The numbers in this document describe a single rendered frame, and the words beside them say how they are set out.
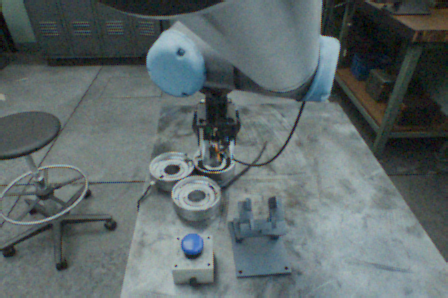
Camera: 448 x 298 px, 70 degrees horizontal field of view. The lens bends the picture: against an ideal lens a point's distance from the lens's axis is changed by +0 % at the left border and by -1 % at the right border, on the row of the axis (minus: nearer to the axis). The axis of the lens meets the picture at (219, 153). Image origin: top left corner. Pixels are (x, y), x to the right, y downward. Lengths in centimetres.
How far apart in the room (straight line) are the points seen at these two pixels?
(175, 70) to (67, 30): 329
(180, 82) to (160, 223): 38
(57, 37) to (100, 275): 263
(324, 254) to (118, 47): 316
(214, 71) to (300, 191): 46
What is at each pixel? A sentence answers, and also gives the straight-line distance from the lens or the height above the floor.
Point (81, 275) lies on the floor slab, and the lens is 168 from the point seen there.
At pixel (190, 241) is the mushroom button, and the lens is 57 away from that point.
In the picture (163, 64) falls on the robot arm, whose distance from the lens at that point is 39.
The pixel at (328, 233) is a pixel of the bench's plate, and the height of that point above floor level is 80.
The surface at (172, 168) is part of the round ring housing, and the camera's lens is 80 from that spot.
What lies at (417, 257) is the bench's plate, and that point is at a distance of 74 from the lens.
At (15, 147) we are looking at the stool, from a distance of 141.
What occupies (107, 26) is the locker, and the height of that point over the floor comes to 41.
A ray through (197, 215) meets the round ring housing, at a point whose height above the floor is 83.
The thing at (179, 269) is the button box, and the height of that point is 84.
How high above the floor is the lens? 133
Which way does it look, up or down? 38 degrees down
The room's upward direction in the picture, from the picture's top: straight up
